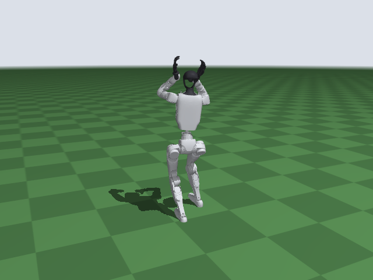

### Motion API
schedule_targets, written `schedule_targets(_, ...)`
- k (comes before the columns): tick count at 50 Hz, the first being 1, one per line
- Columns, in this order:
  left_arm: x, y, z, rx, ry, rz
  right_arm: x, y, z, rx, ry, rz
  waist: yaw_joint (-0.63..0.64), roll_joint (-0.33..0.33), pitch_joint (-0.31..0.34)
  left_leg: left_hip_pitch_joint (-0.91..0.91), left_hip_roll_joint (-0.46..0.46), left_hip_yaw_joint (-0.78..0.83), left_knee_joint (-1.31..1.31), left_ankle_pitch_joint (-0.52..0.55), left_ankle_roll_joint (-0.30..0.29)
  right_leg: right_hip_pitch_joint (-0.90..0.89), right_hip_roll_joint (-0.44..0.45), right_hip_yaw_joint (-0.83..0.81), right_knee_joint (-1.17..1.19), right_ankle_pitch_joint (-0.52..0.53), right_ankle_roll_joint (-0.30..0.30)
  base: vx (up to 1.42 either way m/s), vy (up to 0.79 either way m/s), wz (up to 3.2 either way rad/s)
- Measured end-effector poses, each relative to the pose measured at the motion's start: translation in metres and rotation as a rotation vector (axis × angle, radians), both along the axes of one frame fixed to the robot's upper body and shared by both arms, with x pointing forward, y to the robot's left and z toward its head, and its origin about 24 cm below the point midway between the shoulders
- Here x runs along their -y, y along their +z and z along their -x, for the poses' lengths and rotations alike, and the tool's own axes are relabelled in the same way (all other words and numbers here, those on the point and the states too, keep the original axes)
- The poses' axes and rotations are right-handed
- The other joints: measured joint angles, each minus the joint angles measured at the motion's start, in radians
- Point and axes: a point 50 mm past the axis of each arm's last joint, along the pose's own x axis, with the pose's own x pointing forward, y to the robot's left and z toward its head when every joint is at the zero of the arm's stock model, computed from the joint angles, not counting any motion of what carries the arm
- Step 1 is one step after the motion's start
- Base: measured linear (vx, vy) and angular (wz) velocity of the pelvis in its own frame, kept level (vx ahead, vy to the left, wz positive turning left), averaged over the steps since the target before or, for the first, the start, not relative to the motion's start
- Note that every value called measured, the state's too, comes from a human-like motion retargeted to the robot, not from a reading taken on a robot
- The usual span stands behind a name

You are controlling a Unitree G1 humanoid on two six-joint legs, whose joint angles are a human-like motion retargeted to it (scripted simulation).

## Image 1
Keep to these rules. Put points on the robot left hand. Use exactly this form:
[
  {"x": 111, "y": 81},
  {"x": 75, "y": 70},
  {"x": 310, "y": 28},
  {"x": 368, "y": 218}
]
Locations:
[{"x": 175, "y": 72}]

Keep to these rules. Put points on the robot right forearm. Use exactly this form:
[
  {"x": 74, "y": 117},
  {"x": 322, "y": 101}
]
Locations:
[{"x": 200, "y": 88}]

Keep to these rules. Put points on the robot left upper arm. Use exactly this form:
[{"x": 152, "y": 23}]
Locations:
[{"x": 169, "y": 96}]

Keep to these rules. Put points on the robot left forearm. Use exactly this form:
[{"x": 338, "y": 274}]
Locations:
[{"x": 168, "y": 84}]

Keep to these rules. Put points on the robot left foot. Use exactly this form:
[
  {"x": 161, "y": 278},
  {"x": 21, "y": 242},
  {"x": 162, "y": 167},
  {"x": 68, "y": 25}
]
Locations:
[{"x": 182, "y": 219}]

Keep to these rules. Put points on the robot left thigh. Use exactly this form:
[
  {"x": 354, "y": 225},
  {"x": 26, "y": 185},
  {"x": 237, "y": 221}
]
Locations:
[{"x": 173, "y": 152}]

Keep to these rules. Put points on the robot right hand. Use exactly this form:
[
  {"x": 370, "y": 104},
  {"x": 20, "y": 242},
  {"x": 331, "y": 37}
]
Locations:
[{"x": 201, "y": 69}]

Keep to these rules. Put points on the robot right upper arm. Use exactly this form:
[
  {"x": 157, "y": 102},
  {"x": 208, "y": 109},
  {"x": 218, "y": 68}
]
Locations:
[{"x": 205, "y": 97}]

